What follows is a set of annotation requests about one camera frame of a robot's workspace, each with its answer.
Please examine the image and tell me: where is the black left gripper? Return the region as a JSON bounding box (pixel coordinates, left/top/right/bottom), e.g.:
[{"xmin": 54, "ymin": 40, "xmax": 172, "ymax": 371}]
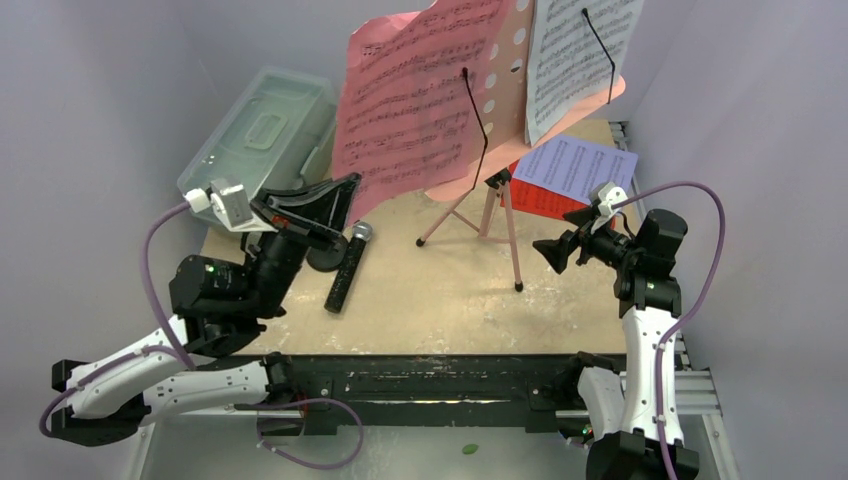
[{"xmin": 242, "ymin": 170, "xmax": 363, "ymax": 318}]

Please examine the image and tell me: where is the black silver condenser microphone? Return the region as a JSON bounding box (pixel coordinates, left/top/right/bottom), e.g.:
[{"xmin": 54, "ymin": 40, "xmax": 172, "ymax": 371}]
[{"xmin": 324, "ymin": 221, "xmax": 374, "ymax": 314}]

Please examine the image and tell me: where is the red sheet music page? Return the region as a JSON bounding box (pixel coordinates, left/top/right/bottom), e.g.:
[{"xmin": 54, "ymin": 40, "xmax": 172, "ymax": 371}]
[{"xmin": 509, "ymin": 178, "xmax": 588, "ymax": 221}]

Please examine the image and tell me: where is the black round-base mic stand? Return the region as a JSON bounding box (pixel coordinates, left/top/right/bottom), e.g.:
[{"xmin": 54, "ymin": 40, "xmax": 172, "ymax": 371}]
[{"xmin": 306, "ymin": 235, "xmax": 349, "ymax": 273}]

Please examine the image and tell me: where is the lavender sheet music page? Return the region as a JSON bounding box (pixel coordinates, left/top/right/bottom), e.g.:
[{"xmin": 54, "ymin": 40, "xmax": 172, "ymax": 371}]
[{"xmin": 512, "ymin": 134, "xmax": 638, "ymax": 204}]

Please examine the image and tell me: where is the pink sheet music page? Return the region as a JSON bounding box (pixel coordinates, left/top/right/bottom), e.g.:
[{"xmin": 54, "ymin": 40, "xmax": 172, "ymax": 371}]
[{"xmin": 332, "ymin": 1, "xmax": 514, "ymax": 224}]

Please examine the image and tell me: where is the pink music stand tripod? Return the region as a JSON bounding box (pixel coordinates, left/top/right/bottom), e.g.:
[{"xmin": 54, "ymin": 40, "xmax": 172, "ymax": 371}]
[{"xmin": 416, "ymin": 1, "xmax": 626, "ymax": 291}]

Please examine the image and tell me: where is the white sheet music page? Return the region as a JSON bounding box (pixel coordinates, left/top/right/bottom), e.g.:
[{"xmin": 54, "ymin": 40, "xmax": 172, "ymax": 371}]
[{"xmin": 525, "ymin": 0, "xmax": 644, "ymax": 145}]

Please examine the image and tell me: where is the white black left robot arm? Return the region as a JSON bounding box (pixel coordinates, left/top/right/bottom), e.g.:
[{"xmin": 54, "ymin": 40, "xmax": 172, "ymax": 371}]
[{"xmin": 39, "ymin": 173, "xmax": 361, "ymax": 447}]

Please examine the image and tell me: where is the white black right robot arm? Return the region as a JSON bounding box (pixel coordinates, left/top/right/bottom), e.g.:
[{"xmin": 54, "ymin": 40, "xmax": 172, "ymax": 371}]
[{"xmin": 533, "ymin": 207, "xmax": 700, "ymax": 479}]

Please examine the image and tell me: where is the clear green plastic storage box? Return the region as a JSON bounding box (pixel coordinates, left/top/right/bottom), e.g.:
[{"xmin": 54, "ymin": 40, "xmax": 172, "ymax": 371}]
[{"xmin": 177, "ymin": 67, "xmax": 338, "ymax": 234}]

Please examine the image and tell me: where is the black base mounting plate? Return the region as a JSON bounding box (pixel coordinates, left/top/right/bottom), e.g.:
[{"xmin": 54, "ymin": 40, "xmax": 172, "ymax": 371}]
[{"xmin": 198, "ymin": 354, "xmax": 624, "ymax": 437}]

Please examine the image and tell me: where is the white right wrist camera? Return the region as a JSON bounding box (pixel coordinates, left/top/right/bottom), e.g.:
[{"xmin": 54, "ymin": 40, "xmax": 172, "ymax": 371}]
[{"xmin": 590, "ymin": 182, "xmax": 628, "ymax": 233}]

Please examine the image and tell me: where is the aluminium front frame rail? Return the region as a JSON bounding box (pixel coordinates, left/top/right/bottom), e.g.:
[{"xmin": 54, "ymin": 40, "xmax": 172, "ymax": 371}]
[{"xmin": 119, "ymin": 370, "xmax": 741, "ymax": 479}]

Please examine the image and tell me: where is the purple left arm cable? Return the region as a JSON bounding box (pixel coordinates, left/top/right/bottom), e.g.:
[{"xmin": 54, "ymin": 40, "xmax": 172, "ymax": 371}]
[{"xmin": 38, "ymin": 201, "xmax": 364, "ymax": 470}]

